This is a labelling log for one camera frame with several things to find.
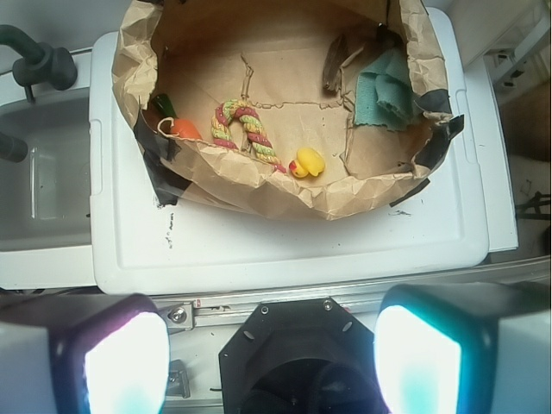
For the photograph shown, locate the dark grey toy faucet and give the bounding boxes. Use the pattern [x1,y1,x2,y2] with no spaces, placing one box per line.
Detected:
[1,24,78,104]

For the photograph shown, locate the blue-green cloth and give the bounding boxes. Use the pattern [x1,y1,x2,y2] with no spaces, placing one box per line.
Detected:
[354,48,421,131]

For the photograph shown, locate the yellow rubber duck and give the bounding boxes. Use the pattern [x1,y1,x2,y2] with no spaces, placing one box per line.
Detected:
[289,147,326,179]

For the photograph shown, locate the white plastic bin lid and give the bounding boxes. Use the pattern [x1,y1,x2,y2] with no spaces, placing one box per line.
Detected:
[89,33,490,295]

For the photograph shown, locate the orange plastic carrot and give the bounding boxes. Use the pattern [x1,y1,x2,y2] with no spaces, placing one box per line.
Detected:
[151,93,202,140]

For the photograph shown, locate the multicoloured twisted rope toy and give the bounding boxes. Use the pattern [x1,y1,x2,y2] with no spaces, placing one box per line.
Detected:
[210,99,286,173]

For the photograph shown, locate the white toy sink basin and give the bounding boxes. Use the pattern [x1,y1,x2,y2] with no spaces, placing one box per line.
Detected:
[1,51,95,290]

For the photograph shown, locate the metal corner bracket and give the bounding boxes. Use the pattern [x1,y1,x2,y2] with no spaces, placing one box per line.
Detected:
[166,360,191,399]

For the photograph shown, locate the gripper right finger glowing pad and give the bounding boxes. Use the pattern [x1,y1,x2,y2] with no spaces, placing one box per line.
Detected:
[373,282,551,413]

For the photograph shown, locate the brown paper bag tray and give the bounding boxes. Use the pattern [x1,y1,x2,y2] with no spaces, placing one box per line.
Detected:
[112,1,464,220]

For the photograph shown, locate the aluminium extrusion rail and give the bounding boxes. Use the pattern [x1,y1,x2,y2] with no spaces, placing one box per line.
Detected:
[152,256,551,333]

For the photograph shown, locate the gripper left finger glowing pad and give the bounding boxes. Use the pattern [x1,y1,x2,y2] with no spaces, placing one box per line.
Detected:
[1,294,170,413]

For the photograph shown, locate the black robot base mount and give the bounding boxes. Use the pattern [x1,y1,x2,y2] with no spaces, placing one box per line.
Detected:
[219,298,388,413]

